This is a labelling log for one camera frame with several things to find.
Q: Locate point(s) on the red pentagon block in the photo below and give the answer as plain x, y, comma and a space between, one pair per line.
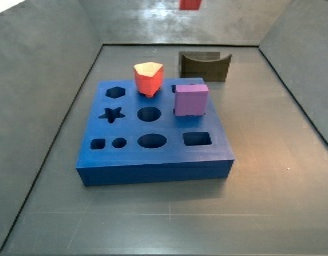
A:
148, 77

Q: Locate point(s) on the purple rectangular block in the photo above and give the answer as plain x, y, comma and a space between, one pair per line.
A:
191, 99

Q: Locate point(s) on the blue shape sorter board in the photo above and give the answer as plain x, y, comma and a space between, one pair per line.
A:
136, 142

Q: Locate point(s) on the black curved fixture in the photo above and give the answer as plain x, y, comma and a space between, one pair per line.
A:
207, 65

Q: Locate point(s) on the red rectangular block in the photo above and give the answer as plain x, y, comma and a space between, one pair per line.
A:
190, 4

